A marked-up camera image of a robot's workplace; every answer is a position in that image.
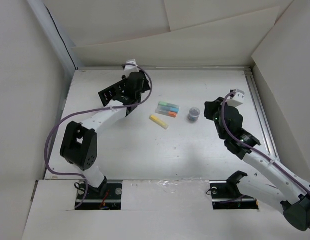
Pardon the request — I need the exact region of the clear jar of paper clips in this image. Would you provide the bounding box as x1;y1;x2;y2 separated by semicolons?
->
187;107;200;122

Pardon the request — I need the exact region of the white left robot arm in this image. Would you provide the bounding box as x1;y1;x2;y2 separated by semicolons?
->
60;71;151;198

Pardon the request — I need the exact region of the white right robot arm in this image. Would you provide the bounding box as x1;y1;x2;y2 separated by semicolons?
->
204;97;310;232

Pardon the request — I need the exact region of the black two-compartment organizer box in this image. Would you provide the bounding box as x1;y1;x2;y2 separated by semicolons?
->
98;80;137;116

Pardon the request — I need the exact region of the green highlighter marker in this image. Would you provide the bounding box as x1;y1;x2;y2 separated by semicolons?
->
158;101;179;109

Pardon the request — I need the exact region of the blue highlighter marker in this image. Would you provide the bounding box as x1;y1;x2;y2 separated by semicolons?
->
157;105;179;113

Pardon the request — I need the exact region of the orange highlighter marker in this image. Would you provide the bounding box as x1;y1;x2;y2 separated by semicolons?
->
155;109;177;118

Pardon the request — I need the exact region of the yellow highlighter marker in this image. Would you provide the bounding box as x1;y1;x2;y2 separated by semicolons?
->
149;115;168;130

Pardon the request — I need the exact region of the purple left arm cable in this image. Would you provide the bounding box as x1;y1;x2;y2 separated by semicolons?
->
44;63;153;208

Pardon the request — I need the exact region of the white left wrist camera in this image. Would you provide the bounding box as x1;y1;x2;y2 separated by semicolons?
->
122;59;138;75

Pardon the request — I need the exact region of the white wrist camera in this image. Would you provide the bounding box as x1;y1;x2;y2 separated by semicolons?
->
122;59;138;75
226;89;245;108

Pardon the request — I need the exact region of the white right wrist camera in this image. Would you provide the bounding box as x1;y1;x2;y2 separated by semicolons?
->
226;89;245;108

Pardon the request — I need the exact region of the aluminium rail right edge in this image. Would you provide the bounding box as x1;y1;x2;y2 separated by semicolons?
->
244;67;279;158

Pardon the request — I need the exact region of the aluminium rail edge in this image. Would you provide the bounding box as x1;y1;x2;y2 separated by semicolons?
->
244;67;279;158
78;66;251;72

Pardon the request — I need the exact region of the aluminium rail back edge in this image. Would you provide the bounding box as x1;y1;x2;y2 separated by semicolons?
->
78;66;251;72

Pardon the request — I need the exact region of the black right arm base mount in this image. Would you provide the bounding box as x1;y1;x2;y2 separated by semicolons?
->
206;171;259;210

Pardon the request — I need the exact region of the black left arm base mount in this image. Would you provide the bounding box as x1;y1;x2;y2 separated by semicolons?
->
74;180;123;211

